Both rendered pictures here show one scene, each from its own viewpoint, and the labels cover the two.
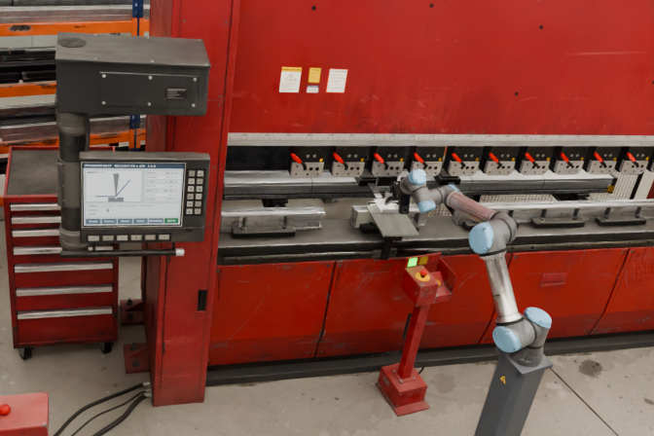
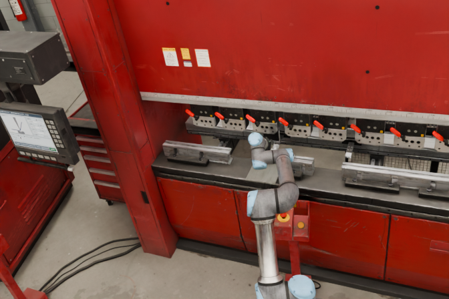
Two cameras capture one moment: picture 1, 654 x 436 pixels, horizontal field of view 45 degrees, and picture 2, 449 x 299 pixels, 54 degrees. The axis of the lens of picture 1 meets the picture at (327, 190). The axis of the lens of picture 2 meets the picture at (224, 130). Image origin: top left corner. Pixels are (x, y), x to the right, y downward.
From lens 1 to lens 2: 2.44 m
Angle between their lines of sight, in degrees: 40
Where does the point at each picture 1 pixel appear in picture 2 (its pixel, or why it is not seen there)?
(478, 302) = (367, 247)
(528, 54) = (370, 34)
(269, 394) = (210, 266)
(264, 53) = (147, 37)
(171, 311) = (131, 200)
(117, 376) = not seen: hidden behind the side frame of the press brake
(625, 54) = not seen: outside the picture
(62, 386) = (113, 225)
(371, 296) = not seen: hidden behind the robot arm
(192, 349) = (151, 225)
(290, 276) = (205, 193)
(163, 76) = (8, 59)
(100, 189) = (11, 125)
